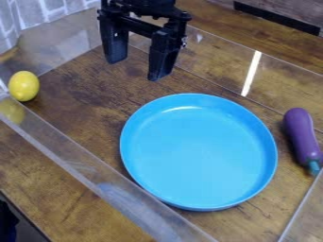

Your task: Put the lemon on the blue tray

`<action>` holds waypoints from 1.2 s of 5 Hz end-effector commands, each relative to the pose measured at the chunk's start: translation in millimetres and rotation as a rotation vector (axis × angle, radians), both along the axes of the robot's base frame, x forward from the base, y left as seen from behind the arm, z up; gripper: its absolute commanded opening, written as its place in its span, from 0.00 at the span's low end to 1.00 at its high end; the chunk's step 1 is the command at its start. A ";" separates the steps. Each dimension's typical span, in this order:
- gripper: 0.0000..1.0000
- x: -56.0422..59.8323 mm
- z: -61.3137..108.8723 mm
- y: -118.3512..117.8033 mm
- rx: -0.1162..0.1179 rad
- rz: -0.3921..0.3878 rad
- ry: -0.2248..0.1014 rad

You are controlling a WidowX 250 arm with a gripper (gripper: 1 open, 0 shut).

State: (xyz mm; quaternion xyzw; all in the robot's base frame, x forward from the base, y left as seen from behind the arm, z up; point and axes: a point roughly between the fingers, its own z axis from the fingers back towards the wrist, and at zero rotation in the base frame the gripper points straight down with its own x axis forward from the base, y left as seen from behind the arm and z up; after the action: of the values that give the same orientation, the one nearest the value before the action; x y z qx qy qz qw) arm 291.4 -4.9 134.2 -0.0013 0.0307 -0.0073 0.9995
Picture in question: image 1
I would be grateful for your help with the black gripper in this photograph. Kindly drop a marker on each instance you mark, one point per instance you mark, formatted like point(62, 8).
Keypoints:
point(150, 18)

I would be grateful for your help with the yellow lemon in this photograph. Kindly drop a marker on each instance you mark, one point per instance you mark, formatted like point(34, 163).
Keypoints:
point(25, 86)

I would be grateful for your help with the blue round tray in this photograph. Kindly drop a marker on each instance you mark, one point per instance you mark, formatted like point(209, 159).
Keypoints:
point(200, 151)

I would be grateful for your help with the purple toy eggplant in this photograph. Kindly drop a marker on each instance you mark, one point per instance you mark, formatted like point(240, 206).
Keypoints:
point(300, 128)

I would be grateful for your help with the clear acrylic enclosure wall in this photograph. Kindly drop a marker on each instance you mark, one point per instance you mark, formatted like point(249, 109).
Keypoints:
point(61, 168)

